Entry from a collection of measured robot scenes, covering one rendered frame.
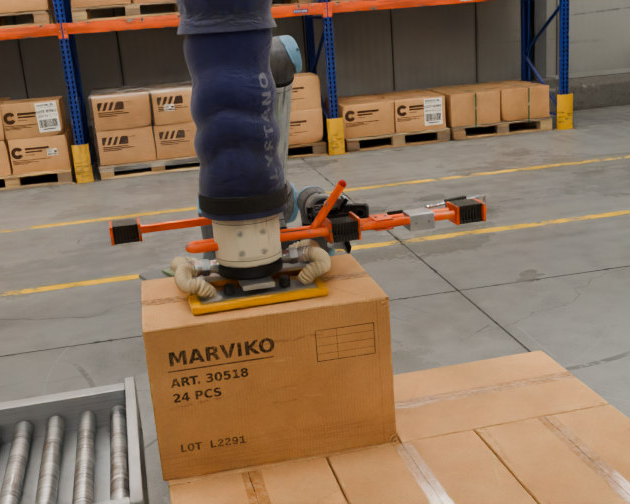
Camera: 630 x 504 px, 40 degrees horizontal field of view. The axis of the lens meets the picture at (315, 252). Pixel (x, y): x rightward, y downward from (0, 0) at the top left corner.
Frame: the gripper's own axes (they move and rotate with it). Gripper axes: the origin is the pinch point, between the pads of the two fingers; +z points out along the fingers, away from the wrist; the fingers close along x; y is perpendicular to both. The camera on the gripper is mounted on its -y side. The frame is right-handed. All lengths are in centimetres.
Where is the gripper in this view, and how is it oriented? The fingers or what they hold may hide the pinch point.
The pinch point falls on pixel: (350, 225)
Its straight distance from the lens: 226.2
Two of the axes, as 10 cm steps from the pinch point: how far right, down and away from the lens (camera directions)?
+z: 2.4, 2.6, -9.4
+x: -0.8, -9.6, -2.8
